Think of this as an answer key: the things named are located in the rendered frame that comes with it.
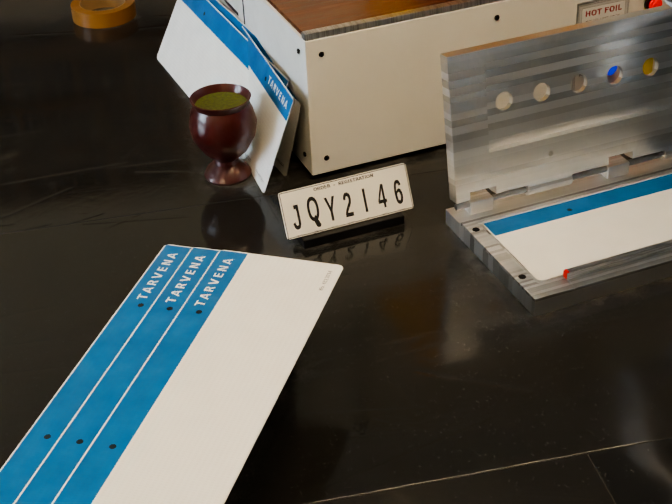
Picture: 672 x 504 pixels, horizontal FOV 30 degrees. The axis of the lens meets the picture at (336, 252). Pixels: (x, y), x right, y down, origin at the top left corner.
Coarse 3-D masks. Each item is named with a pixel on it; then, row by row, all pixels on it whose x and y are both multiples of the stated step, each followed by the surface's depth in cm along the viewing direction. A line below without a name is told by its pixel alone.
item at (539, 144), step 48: (480, 48) 138; (528, 48) 141; (576, 48) 143; (624, 48) 146; (480, 96) 140; (528, 96) 143; (576, 96) 146; (624, 96) 148; (480, 144) 142; (528, 144) 144; (576, 144) 147; (624, 144) 149; (528, 192) 147
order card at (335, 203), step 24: (384, 168) 147; (288, 192) 143; (312, 192) 144; (336, 192) 145; (360, 192) 146; (384, 192) 147; (408, 192) 148; (288, 216) 144; (312, 216) 145; (336, 216) 146; (360, 216) 146
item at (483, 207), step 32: (640, 160) 152; (480, 192) 146; (512, 192) 146; (544, 192) 149; (576, 192) 148; (448, 224) 147; (480, 224) 144; (480, 256) 141; (512, 256) 138; (512, 288) 135; (544, 288) 132; (576, 288) 132; (608, 288) 134
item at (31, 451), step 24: (168, 264) 124; (144, 288) 121; (120, 312) 118; (144, 312) 118; (120, 336) 114; (96, 360) 112; (72, 384) 109; (48, 408) 106; (72, 408) 106; (48, 432) 104; (24, 456) 102; (0, 480) 99; (24, 480) 99
